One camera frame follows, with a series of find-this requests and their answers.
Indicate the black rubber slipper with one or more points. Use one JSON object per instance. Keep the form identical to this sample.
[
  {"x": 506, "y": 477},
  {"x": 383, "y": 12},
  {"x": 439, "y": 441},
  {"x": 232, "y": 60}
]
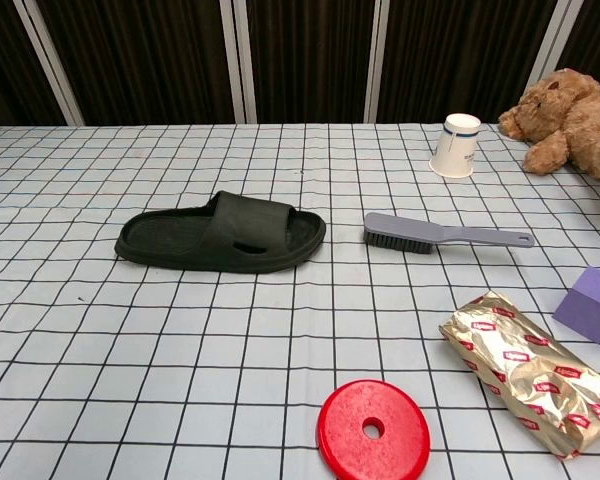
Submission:
[{"x": 180, "y": 240}]

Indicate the brown teddy bear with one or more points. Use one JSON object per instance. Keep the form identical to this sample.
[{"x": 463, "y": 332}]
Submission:
[{"x": 580, "y": 125}]

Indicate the purple foam cube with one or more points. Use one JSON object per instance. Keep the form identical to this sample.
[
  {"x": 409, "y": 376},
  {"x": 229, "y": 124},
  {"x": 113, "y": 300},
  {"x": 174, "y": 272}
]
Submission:
[{"x": 590, "y": 310}]

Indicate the white plastic bottle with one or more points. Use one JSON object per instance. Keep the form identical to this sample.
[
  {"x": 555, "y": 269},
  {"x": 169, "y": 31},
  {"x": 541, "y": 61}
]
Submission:
[{"x": 455, "y": 150}]

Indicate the red disc with hole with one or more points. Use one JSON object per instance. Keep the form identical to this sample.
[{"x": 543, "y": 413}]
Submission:
[{"x": 350, "y": 425}]

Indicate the gold foil snack packet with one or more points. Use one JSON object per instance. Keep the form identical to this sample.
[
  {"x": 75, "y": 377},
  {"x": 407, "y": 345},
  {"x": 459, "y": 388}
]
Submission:
[{"x": 520, "y": 365}]

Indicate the white checked tablecloth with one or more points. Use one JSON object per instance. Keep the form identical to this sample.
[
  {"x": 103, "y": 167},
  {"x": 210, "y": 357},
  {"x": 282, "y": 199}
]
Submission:
[{"x": 130, "y": 350}]

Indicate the grey orange tool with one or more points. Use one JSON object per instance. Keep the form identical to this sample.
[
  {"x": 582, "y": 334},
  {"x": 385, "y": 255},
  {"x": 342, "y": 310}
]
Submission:
[{"x": 405, "y": 230}]

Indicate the white partition frame post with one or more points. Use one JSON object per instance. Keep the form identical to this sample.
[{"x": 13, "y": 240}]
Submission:
[
  {"x": 550, "y": 40},
  {"x": 380, "y": 60},
  {"x": 248, "y": 100},
  {"x": 50, "y": 65}
]

